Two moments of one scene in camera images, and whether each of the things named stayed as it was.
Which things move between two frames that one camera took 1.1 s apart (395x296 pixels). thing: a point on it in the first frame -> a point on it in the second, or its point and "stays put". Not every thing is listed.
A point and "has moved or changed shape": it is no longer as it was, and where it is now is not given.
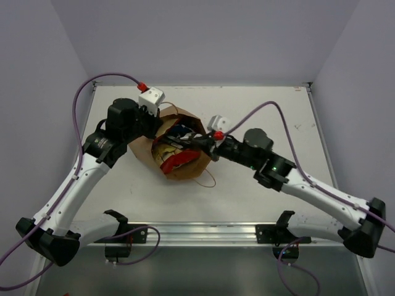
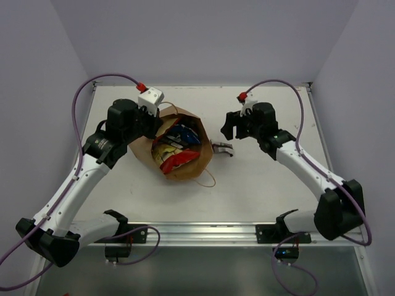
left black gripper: x=153 y=122 stays put
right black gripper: x=209 y=145 -> x=233 y=119
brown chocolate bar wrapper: x=178 y=142 has moved or changed shape
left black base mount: x=137 y=237 stays put
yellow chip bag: x=160 y=152 stays put
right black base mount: x=277 y=234 stays put
